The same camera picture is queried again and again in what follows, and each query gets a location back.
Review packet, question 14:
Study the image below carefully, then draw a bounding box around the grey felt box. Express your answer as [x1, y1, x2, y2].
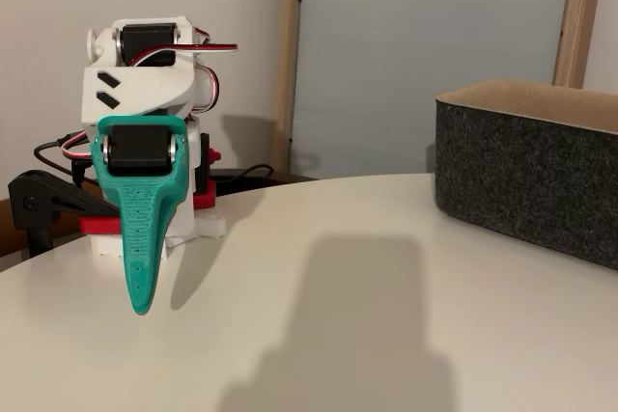
[433, 77, 618, 271]

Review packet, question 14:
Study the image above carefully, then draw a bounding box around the black clamp red knob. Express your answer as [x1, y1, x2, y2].
[192, 133, 222, 210]

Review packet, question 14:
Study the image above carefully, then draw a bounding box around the black clamp red pad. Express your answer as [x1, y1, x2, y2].
[7, 169, 122, 259]

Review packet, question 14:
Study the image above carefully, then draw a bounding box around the dark brown chair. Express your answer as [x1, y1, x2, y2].
[0, 197, 30, 259]
[211, 166, 320, 191]

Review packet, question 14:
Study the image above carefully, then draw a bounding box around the frosted panel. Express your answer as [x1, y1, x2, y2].
[289, 0, 576, 180]

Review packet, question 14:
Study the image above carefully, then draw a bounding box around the red white black servo cable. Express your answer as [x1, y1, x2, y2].
[192, 62, 221, 117]
[127, 30, 239, 69]
[60, 130, 96, 162]

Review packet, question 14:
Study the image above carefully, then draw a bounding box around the black power cable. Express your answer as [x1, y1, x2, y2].
[214, 164, 276, 181]

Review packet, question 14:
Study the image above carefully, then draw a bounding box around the black USB cable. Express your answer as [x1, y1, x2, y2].
[33, 134, 93, 186]

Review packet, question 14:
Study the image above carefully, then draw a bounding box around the light wooden post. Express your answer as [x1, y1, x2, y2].
[271, 0, 306, 175]
[551, 0, 607, 90]

